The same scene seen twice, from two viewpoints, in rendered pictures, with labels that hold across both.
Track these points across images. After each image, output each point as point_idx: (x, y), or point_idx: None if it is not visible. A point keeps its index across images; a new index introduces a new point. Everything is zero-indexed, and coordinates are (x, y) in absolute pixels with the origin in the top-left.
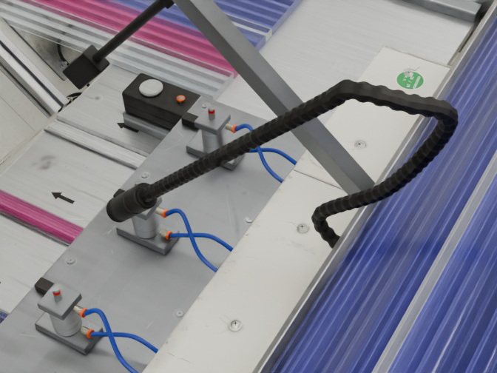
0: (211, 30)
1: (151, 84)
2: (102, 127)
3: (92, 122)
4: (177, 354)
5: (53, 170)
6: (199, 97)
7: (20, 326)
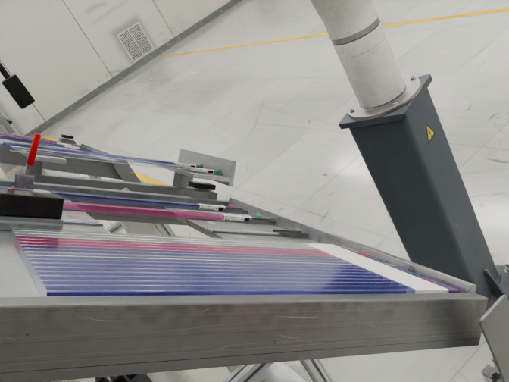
0: None
1: (42, 191)
2: (67, 225)
3: (78, 226)
4: None
5: (62, 215)
6: (1, 192)
7: None
